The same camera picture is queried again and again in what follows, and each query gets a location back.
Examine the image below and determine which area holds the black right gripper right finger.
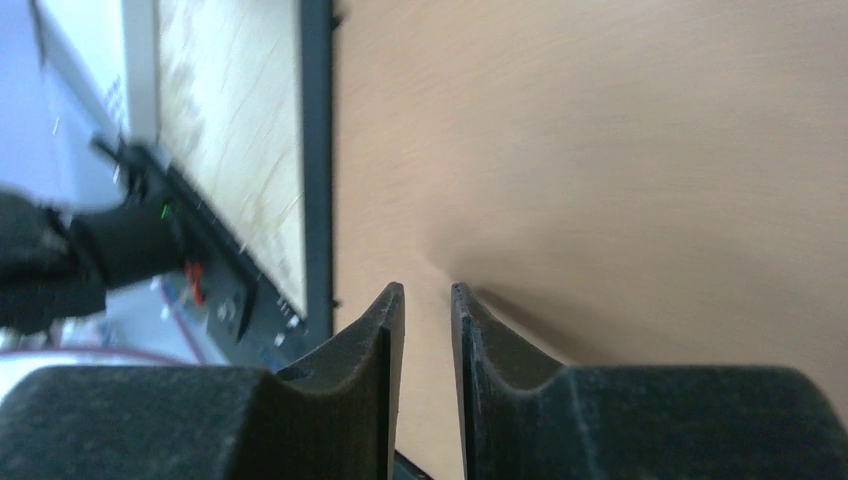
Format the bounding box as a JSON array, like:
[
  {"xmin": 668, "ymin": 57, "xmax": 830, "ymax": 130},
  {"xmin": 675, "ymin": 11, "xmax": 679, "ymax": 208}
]
[{"xmin": 451, "ymin": 283, "xmax": 847, "ymax": 479}]

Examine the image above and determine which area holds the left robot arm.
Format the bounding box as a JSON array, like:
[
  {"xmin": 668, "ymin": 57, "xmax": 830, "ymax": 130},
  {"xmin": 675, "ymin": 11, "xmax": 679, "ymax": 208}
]
[{"xmin": 1, "ymin": 140, "xmax": 186, "ymax": 335}]

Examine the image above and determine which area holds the black picture frame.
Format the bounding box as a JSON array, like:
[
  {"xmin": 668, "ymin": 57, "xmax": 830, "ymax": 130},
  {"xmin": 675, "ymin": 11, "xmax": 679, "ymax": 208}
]
[{"xmin": 300, "ymin": 0, "xmax": 335, "ymax": 348}]

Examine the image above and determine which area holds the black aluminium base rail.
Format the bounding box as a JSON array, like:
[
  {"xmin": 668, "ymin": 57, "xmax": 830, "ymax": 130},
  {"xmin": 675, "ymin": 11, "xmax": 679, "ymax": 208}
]
[{"xmin": 92, "ymin": 135, "xmax": 313, "ymax": 372}]

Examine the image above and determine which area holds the brown frame backing board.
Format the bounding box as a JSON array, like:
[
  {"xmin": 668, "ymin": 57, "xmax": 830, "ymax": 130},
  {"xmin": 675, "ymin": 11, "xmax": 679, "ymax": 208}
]
[{"xmin": 335, "ymin": 1, "xmax": 847, "ymax": 479}]

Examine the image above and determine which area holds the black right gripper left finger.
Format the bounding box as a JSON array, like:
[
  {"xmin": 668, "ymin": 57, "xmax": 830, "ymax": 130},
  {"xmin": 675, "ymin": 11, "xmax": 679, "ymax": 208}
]
[{"xmin": 1, "ymin": 283, "xmax": 404, "ymax": 479}]

